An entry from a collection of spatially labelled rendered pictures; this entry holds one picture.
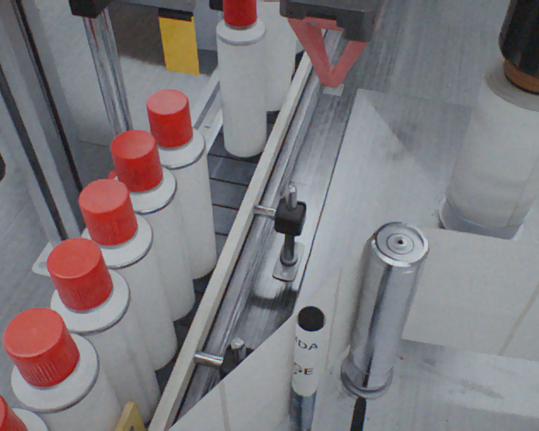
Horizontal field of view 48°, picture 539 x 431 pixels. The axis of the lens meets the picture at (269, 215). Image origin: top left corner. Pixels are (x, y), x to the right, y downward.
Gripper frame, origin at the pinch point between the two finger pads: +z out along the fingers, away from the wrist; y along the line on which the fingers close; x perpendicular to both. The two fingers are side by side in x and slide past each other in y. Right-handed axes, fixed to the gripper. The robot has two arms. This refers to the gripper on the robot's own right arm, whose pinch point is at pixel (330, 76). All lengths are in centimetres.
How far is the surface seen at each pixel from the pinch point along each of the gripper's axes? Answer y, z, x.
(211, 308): -14.8, 15.9, 6.6
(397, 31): 50, 25, -2
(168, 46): -1.8, -1.7, 13.6
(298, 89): 18.6, 15.9, 7.0
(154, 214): -15.2, 3.9, 10.0
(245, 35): 8.6, 2.9, 10.2
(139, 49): 33, 24, 37
